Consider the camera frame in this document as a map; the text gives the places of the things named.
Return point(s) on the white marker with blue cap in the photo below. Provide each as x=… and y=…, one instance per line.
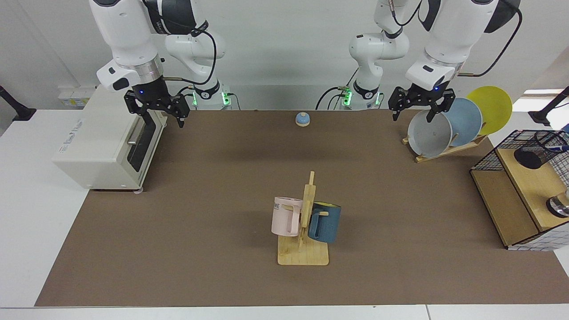
x=561, y=146

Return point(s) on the black mesh pen holder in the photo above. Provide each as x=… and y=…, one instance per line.
x=529, y=158

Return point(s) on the grey plate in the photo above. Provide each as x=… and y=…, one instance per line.
x=429, y=138

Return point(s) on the light blue plate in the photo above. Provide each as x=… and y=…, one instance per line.
x=466, y=118

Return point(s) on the wooden plate rack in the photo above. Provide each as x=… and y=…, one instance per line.
x=444, y=153

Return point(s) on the pale toaster oven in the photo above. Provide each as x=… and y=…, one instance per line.
x=102, y=133

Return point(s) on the yellow plate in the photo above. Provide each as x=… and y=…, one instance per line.
x=493, y=106

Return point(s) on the small blue round bell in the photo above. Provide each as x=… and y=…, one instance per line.
x=302, y=118

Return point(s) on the black clamp stand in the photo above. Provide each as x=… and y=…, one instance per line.
x=540, y=116
x=22, y=113

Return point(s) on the dark blue mug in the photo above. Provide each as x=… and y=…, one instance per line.
x=329, y=222

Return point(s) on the brown table cloth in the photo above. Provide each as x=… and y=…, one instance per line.
x=222, y=249

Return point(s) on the pink mug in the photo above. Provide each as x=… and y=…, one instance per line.
x=284, y=218

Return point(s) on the wooden cup stand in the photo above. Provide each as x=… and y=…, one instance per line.
x=302, y=255

